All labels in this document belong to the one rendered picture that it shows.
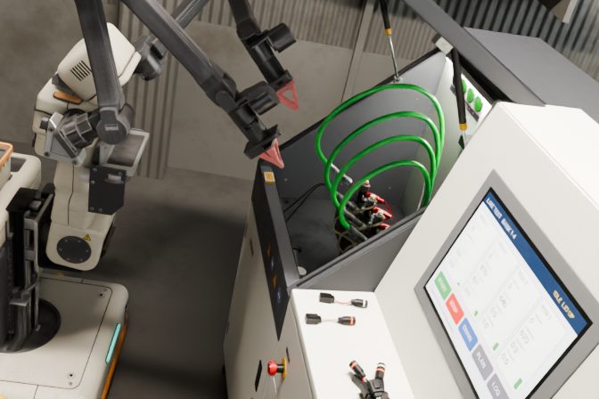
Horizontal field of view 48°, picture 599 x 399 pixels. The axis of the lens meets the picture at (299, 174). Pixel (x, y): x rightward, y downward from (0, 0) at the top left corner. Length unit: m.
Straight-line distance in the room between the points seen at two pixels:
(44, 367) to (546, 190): 1.71
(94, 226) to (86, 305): 0.57
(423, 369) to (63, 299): 1.53
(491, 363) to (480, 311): 0.11
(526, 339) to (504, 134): 0.45
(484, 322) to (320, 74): 2.53
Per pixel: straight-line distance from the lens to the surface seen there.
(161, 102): 3.70
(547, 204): 1.35
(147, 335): 2.95
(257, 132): 1.72
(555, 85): 1.98
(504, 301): 1.37
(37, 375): 2.43
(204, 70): 1.67
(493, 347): 1.37
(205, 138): 3.94
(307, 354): 1.57
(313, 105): 3.81
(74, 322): 2.59
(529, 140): 1.44
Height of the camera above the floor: 2.06
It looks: 29 degrees down
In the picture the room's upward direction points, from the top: 13 degrees clockwise
